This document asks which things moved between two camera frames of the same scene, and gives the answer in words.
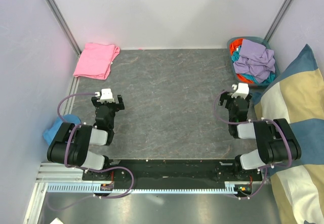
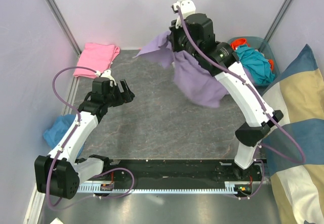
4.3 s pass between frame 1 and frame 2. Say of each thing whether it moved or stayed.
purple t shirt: moved
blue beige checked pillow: stayed
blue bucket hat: stayed
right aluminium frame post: stayed
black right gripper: moved
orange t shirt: stayed
